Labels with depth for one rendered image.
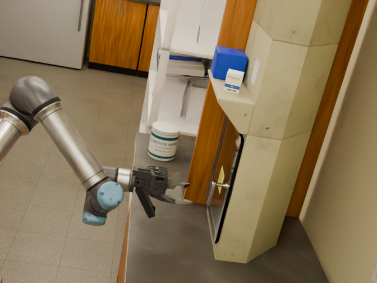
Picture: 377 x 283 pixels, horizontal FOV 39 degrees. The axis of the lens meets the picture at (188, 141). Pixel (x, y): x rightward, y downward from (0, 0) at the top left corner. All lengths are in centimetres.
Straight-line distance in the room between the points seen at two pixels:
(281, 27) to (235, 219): 64
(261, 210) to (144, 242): 42
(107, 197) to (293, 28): 72
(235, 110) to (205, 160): 51
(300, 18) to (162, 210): 92
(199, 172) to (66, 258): 144
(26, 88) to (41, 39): 505
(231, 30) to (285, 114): 43
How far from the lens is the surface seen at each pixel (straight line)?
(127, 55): 671
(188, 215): 206
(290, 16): 155
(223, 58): 176
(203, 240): 193
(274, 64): 158
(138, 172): 170
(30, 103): 160
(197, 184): 211
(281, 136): 166
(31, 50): 672
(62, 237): 347
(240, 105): 159
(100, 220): 167
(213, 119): 200
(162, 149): 241
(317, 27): 159
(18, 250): 335
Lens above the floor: 198
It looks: 23 degrees down
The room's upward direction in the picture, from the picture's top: 12 degrees clockwise
